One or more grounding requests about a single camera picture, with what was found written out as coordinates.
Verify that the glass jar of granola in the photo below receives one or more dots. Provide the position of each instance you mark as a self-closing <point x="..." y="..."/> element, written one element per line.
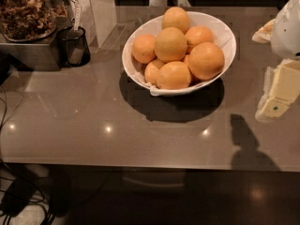
<point x="26" y="20"/>

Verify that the top back orange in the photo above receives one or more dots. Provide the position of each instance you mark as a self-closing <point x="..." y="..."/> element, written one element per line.
<point x="176" y="17"/>

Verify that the centre top orange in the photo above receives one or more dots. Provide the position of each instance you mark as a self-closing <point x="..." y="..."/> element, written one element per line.
<point x="170" y="45"/>

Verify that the small hidden orange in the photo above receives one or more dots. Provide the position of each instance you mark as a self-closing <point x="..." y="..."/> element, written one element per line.
<point x="186" y="59"/>

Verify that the clear plastic spoon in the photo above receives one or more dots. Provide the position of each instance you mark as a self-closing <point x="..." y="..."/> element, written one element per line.
<point x="76" y="24"/>

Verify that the large orange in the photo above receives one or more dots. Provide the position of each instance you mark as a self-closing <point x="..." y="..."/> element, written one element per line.
<point x="206" y="61"/>

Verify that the front left orange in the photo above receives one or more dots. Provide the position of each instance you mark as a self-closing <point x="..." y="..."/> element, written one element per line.
<point x="151" y="71"/>

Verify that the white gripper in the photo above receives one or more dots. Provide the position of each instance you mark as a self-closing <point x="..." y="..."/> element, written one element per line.
<point x="287" y="32"/>

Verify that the black mesh cup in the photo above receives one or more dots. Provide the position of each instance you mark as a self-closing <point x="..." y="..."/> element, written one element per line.
<point x="73" y="46"/>

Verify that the white bowl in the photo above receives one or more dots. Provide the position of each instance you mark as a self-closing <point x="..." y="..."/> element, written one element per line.
<point x="224" y="38"/>

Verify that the right back orange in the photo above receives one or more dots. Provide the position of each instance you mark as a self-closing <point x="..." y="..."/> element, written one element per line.
<point x="197" y="35"/>

